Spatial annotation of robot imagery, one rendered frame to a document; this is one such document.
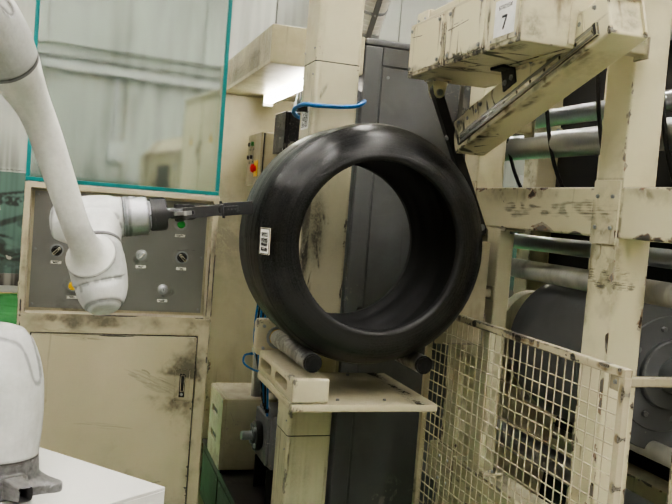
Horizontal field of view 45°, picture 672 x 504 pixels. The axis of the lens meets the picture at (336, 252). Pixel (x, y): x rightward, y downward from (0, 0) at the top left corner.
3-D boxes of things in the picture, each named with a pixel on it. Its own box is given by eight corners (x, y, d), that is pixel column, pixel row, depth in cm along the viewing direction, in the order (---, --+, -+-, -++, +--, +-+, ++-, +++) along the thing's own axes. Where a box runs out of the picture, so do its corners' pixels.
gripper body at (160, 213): (149, 198, 179) (191, 195, 181) (146, 198, 187) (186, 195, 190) (152, 232, 179) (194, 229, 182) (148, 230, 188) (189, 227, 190)
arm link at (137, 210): (120, 196, 185) (146, 194, 187) (123, 235, 186) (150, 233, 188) (122, 196, 177) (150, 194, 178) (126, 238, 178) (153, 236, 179)
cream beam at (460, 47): (404, 78, 226) (408, 25, 225) (484, 89, 234) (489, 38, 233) (517, 40, 168) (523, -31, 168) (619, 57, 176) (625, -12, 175)
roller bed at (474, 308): (407, 332, 247) (415, 235, 246) (451, 333, 252) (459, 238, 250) (434, 343, 229) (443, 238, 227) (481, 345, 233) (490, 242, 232)
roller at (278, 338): (288, 338, 220) (275, 348, 220) (278, 325, 219) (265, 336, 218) (326, 364, 187) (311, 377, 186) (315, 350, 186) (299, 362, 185)
